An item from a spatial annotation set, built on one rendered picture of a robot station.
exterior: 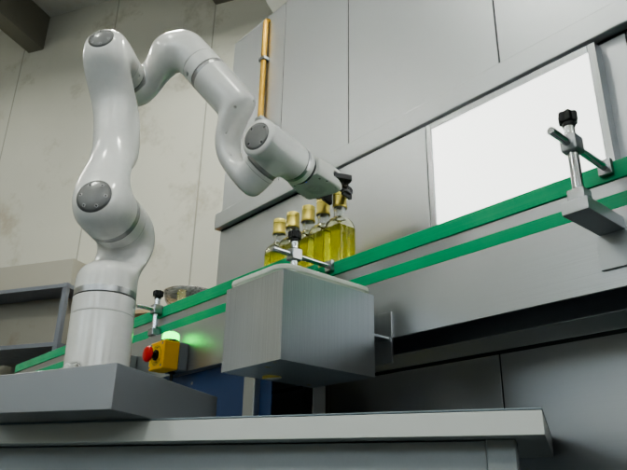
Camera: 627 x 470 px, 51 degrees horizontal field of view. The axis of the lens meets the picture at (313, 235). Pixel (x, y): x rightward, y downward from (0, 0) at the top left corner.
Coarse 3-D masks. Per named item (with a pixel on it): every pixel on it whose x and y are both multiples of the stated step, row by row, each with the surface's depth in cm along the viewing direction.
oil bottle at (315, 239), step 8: (320, 224) 159; (312, 232) 160; (320, 232) 157; (312, 240) 159; (320, 240) 156; (312, 248) 158; (320, 248) 156; (312, 256) 157; (320, 256) 155; (312, 264) 156
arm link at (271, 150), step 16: (256, 128) 135; (272, 128) 133; (256, 144) 133; (272, 144) 133; (288, 144) 136; (256, 160) 137; (272, 160) 136; (288, 160) 138; (304, 160) 141; (272, 176) 139; (288, 176) 142
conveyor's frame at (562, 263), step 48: (528, 240) 109; (576, 240) 103; (384, 288) 131; (432, 288) 122; (480, 288) 114; (528, 288) 107; (576, 288) 101; (624, 288) 107; (192, 336) 164; (432, 336) 134; (480, 336) 125
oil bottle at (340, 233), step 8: (336, 216) 155; (344, 216) 157; (328, 224) 156; (336, 224) 154; (344, 224) 154; (352, 224) 156; (328, 232) 155; (336, 232) 153; (344, 232) 153; (352, 232) 155; (328, 240) 154; (336, 240) 152; (344, 240) 152; (352, 240) 154; (328, 248) 153; (336, 248) 151; (344, 248) 152; (352, 248) 153; (328, 256) 152; (336, 256) 150; (344, 256) 151
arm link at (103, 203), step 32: (96, 32) 145; (96, 64) 143; (128, 64) 145; (96, 96) 144; (128, 96) 145; (96, 128) 142; (128, 128) 142; (96, 160) 136; (128, 160) 137; (96, 192) 128; (128, 192) 131; (96, 224) 127; (128, 224) 132
